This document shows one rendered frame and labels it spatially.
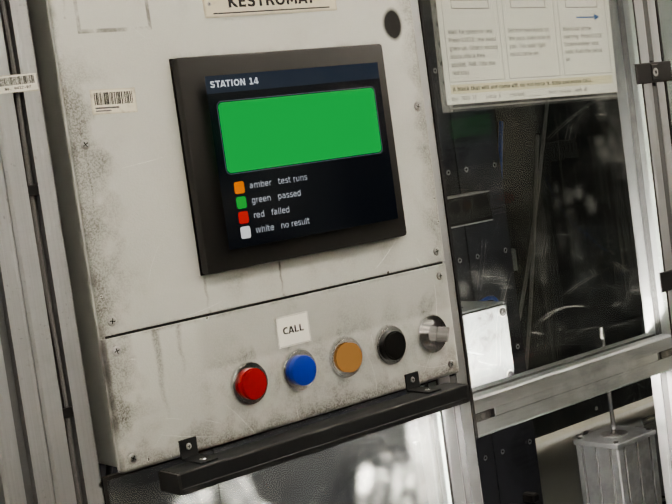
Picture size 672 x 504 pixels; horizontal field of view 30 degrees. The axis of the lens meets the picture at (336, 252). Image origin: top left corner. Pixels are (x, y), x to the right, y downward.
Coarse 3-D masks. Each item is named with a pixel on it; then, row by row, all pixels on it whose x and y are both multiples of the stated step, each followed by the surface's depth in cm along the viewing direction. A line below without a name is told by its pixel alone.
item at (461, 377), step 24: (648, 0) 160; (648, 96) 160; (432, 120) 136; (648, 120) 160; (432, 144) 136; (456, 312) 138; (456, 336) 138; (456, 432) 137; (456, 456) 137; (456, 480) 137
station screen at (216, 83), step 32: (352, 64) 125; (224, 96) 115; (256, 96) 118; (288, 96) 120; (384, 128) 128; (224, 160) 115; (320, 160) 122; (352, 160) 125; (384, 160) 127; (224, 192) 115; (256, 192) 117; (288, 192) 120; (320, 192) 122; (352, 192) 125; (384, 192) 127; (256, 224) 117; (288, 224) 120; (320, 224) 122; (352, 224) 125
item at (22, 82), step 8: (0, 80) 105; (8, 80) 106; (16, 80) 106; (24, 80) 107; (32, 80) 107; (0, 88) 105; (8, 88) 106; (16, 88) 106; (24, 88) 107; (32, 88) 107
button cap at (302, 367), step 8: (296, 360) 122; (304, 360) 122; (312, 360) 123; (296, 368) 121; (304, 368) 122; (312, 368) 123; (296, 376) 121; (304, 376) 122; (312, 376) 123; (296, 384) 122; (304, 384) 122
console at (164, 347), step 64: (64, 0) 108; (128, 0) 112; (192, 0) 116; (256, 0) 121; (320, 0) 126; (384, 0) 131; (64, 64) 108; (128, 64) 112; (192, 64) 115; (256, 64) 119; (320, 64) 124; (384, 64) 131; (64, 128) 111; (128, 128) 112; (192, 128) 114; (64, 192) 113; (128, 192) 112; (192, 192) 115; (128, 256) 111; (192, 256) 116; (256, 256) 119; (320, 256) 125; (384, 256) 130; (128, 320) 111; (192, 320) 115; (256, 320) 120; (320, 320) 125; (384, 320) 130; (448, 320) 136; (128, 384) 111; (192, 384) 115; (256, 384) 118; (320, 384) 125; (384, 384) 130; (128, 448) 111
